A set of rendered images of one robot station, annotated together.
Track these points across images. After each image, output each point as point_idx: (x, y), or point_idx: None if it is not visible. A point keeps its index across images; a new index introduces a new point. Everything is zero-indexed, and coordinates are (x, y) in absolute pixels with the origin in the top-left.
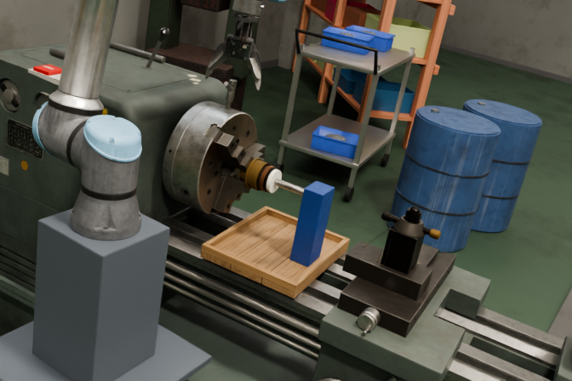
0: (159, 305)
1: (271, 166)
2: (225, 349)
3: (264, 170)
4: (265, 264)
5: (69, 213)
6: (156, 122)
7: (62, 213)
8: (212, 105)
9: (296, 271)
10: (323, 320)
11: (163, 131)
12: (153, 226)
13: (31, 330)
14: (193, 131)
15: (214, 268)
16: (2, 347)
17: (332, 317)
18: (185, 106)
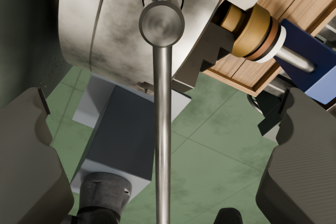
0: None
1: (269, 42)
2: None
3: (251, 55)
4: (233, 59)
5: (78, 182)
6: (32, 85)
7: (74, 183)
8: (109, 3)
9: (263, 64)
10: (263, 137)
11: (48, 52)
12: (139, 182)
13: (87, 101)
14: (110, 78)
15: None
16: (84, 114)
17: (270, 134)
18: None
